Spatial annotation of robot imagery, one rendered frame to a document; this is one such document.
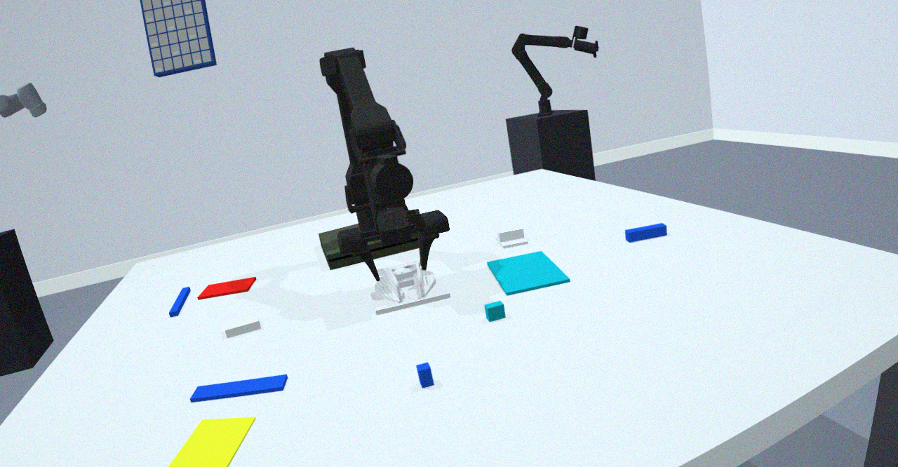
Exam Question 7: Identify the small teal cube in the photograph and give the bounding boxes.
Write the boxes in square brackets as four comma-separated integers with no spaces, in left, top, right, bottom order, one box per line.
[484,301,506,322]

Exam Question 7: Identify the yellow flat square plate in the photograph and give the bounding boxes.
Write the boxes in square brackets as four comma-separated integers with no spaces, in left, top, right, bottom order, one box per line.
[168,417,256,467]

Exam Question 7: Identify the red flat bar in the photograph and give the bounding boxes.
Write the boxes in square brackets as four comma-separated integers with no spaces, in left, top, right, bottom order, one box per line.
[197,277,256,300]

